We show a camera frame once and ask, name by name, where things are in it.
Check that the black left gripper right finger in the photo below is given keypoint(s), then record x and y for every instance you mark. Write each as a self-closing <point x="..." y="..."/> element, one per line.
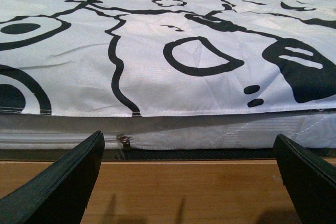
<point x="309" y="180"/>

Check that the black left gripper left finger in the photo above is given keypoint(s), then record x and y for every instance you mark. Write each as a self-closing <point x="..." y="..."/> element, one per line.
<point x="60" y="193"/>

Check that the white zippered mattress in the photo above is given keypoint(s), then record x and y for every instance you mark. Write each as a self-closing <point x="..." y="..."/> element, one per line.
<point x="312" y="129"/>

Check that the metal zipper pull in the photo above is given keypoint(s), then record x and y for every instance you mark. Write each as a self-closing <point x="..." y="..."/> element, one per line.
<point x="125" y="141"/>

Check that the black and white patterned bedsheet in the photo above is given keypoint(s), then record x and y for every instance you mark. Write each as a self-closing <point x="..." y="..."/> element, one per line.
<point x="122" y="58"/>

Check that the wooden bed frame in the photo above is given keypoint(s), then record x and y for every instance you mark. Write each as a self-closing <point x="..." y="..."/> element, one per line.
<point x="219" y="186"/>

